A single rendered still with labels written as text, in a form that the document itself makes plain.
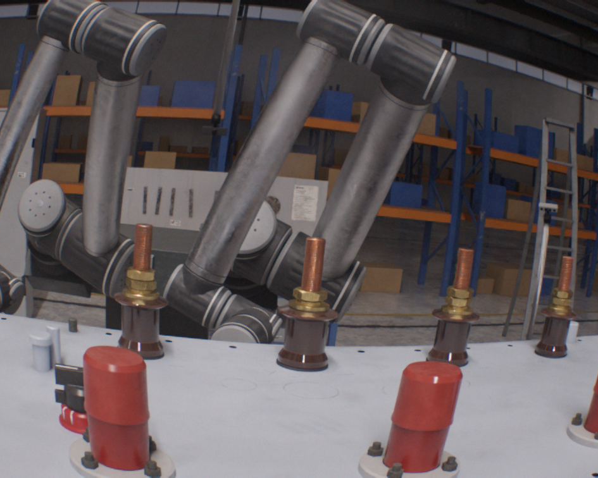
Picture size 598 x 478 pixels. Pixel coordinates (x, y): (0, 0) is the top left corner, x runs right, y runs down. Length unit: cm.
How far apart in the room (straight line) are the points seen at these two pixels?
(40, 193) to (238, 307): 90
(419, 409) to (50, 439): 41
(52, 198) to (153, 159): 661
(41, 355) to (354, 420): 45
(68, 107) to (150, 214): 322
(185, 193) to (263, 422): 503
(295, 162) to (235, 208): 750
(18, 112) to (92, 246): 62
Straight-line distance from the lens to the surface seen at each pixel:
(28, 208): 226
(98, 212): 199
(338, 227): 197
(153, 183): 585
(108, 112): 172
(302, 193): 603
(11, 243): 568
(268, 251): 215
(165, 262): 266
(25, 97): 172
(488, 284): 1037
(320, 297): 114
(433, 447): 75
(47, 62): 171
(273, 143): 162
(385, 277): 958
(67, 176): 882
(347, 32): 161
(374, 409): 100
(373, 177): 182
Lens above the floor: 170
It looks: 7 degrees down
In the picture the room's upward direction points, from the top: 6 degrees clockwise
